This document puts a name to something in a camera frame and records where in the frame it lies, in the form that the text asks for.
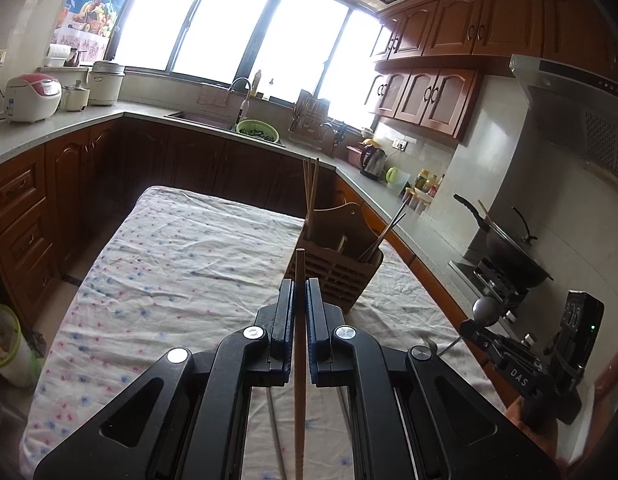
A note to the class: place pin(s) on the small white pot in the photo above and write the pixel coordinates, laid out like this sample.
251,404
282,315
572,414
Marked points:
75,97

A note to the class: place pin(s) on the dish drying rack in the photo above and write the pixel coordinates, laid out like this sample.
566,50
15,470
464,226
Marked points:
311,124

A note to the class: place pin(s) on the steel spoon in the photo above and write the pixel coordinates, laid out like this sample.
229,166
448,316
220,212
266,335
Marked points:
486,312

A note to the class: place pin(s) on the metal chopstick on table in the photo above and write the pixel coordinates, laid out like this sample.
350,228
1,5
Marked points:
276,436

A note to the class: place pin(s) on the range hood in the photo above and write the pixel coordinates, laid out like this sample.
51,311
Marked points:
574,109

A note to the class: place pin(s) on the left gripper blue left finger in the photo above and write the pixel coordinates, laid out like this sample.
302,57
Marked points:
185,417

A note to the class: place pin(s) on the green trash bin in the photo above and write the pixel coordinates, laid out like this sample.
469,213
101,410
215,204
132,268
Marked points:
18,363

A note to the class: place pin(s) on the red white rice cooker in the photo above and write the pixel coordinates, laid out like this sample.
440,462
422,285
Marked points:
31,98

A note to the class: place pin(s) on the dark wood chopstick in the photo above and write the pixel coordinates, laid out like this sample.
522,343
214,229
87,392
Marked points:
313,193

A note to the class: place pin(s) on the metal chopstick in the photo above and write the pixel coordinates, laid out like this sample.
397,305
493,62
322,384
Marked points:
378,225
276,436

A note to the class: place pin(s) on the green white pitcher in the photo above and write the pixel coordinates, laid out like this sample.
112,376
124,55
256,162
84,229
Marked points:
397,180

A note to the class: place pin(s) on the right hand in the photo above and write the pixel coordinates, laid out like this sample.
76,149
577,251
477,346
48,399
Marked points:
546,438

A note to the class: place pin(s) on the floral white tablecloth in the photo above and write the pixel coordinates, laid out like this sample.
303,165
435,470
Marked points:
186,270

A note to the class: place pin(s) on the wooden utensil holder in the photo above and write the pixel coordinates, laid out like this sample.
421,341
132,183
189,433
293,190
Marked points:
341,251

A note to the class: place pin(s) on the green colander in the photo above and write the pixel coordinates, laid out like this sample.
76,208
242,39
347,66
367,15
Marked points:
258,129

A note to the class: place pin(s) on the fruit poster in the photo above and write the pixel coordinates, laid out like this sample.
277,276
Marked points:
87,26

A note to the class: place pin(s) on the light bamboo chopstick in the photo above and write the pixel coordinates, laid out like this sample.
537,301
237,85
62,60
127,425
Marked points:
307,185
300,347

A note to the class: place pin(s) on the black wok with lid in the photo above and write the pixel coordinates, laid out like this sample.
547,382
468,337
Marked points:
507,254

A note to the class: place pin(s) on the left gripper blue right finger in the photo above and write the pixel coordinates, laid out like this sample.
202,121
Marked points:
412,416

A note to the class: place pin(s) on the steel electric kettle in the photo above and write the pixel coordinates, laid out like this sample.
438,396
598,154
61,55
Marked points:
372,161

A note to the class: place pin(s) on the upper wooden wall cabinets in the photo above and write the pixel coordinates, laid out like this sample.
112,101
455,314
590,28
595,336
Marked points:
432,54

